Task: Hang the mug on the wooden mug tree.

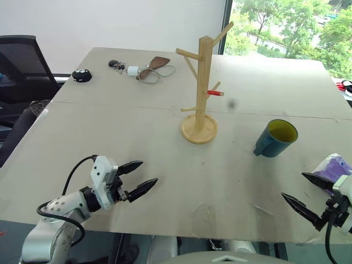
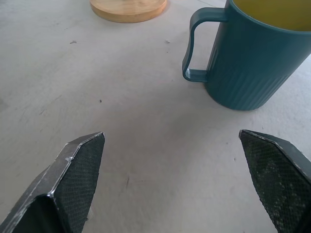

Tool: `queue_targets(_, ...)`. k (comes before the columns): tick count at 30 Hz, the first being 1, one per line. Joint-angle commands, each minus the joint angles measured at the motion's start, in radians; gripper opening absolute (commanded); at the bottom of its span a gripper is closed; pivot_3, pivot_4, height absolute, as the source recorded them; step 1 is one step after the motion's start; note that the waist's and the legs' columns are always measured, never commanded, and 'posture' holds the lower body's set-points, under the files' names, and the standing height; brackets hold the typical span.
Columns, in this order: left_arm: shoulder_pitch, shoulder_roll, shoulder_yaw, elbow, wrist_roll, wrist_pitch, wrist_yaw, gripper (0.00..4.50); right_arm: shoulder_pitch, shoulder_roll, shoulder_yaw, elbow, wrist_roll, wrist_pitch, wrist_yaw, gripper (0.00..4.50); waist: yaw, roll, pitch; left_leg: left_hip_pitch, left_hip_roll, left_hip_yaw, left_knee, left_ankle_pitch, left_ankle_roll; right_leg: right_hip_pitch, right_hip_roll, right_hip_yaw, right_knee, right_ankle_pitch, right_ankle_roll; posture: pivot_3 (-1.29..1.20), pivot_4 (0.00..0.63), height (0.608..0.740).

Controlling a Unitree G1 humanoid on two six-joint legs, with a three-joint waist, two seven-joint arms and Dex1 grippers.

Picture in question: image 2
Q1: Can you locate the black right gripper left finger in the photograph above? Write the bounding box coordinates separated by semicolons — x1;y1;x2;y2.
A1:
0;132;106;233

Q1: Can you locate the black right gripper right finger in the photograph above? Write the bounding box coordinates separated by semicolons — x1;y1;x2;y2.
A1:
239;129;311;233

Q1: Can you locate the round wooden coaster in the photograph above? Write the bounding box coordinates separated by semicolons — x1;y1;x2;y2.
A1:
89;0;168;24

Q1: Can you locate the teal plastic mug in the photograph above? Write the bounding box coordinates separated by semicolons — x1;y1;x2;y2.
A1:
182;0;311;112

